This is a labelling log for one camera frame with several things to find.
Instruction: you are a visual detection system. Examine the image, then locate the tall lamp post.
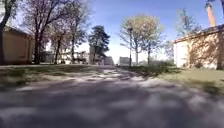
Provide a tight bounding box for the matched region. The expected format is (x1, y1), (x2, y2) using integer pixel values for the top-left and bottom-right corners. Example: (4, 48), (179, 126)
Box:
(127, 27), (134, 69)

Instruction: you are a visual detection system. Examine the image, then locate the brick chimney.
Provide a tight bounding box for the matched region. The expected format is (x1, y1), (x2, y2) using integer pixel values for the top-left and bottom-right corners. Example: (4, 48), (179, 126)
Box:
(205, 2), (218, 28)

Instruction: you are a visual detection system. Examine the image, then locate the thin tree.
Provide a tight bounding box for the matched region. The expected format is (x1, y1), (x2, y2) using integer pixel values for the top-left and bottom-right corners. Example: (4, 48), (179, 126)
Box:
(175, 8), (203, 38)

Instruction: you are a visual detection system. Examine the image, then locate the cream building with red roof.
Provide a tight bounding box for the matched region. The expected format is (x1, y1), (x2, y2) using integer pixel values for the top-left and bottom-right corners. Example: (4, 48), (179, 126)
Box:
(173, 23), (224, 70)

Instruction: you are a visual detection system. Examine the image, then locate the tree with pale leaves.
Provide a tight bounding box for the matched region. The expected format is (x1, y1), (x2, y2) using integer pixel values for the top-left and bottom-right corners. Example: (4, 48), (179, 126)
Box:
(119, 16), (144, 67)
(139, 13), (165, 66)

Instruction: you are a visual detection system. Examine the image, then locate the grey asphalt path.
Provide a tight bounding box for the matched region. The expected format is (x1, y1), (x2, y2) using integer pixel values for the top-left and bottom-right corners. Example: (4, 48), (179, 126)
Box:
(0, 67), (224, 128)

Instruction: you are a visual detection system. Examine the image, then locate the white building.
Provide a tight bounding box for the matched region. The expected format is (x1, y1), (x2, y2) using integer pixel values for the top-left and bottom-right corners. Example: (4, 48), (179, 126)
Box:
(44, 49), (90, 65)

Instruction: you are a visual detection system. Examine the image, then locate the grass strip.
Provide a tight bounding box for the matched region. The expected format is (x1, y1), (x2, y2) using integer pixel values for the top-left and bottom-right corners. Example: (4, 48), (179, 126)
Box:
(128, 64), (224, 96)
(0, 63), (101, 91)

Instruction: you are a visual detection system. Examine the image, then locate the tan building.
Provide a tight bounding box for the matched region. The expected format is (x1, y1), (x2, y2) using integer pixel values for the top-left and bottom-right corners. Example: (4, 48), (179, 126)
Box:
(0, 25), (36, 66)

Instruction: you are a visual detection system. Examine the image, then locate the pale building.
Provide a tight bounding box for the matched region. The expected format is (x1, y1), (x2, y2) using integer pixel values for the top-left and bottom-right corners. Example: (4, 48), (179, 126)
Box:
(118, 56), (132, 67)

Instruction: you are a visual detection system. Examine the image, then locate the row of bare trees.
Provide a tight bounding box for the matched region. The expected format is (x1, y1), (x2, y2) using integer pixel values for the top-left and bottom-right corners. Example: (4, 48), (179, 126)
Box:
(0, 0), (93, 66)

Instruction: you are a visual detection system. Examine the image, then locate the dark conifer tree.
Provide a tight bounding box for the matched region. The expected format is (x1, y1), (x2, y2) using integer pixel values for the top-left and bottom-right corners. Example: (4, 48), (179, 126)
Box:
(87, 25), (111, 65)

